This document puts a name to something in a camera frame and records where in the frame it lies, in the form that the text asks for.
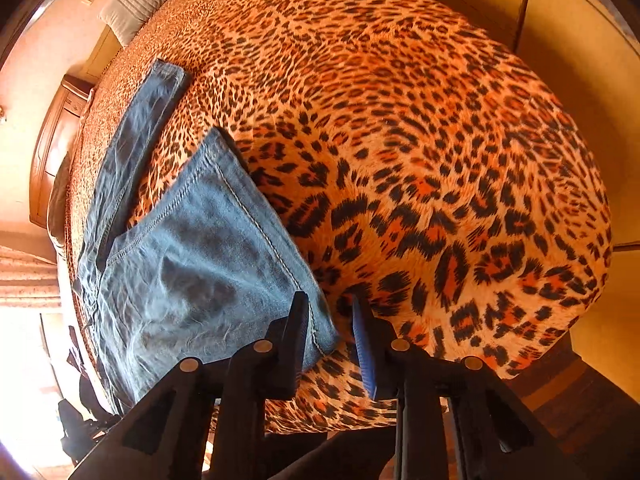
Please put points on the leopard print bed cover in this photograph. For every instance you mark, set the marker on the leopard print bed cover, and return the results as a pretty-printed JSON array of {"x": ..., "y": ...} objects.
[{"x": 419, "y": 167}]

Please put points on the orange curtain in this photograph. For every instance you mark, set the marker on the orange curtain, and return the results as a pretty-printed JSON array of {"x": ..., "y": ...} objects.
[{"x": 27, "y": 281}]

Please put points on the wooden wardrobe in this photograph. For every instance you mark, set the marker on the wooden wardrobe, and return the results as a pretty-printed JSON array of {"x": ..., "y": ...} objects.
[{"x": 589, "y": 57}]

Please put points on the blue denim jeans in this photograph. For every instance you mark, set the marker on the blue denim jeans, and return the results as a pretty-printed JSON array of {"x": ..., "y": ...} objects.
[{"x": 202, "y": 274}]

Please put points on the wooden headboard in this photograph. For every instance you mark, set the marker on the wooden headboard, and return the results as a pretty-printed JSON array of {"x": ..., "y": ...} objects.
[{"x": 57, "y": 132}]

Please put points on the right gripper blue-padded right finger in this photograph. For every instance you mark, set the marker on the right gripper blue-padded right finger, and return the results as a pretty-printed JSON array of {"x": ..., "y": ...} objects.
[{"x": 454, "y": 419}]

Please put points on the grey pillow at headboard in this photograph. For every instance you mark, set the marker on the grey pillow at headboard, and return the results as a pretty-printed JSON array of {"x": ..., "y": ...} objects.
[{"x": 56, "y": 213}]

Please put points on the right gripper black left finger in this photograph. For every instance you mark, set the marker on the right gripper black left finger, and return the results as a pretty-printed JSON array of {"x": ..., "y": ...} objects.
[{"x": 206, "y": 420}]

